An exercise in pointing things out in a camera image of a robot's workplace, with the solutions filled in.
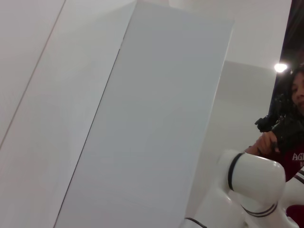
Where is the bright ceiling lamp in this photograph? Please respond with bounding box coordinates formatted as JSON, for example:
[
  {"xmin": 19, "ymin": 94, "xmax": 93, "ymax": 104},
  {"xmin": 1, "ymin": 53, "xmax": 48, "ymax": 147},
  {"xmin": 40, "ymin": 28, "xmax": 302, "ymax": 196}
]
[{"xmin": 274, "ymin": 62, "xmax": 288, "ymax": 73}]

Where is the person right forearm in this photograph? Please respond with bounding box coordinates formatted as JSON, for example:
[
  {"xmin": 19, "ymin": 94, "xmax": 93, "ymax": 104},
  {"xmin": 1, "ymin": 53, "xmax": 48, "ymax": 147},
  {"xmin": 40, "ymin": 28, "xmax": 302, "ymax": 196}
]
[{"xmin": 244, "ymin": 144, "xmax": 260, "ymax": 157}]

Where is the person in maroon shirt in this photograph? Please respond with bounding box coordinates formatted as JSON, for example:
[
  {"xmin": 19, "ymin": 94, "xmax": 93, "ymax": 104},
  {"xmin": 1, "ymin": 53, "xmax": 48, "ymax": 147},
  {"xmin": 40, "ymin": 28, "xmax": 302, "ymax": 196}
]
[{"xmin": 276, "ymin": 67, "xmax": 304, "ymax": 220}]

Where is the person right hand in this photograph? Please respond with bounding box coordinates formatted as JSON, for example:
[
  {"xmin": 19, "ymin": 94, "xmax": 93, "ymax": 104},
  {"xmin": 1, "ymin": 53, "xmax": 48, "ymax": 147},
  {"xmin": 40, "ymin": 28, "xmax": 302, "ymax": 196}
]
[{"xmin": 255, "ymin": 132, "xmax": 278, "ymax": 156}]

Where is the black teleoperation handle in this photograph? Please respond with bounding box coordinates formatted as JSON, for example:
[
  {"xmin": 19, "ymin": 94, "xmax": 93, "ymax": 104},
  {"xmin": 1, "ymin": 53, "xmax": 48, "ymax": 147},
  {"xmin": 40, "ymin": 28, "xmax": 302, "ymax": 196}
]
[{"xmin": 255, "ymin": 94, "xmax": 304, "ymax": 154}]

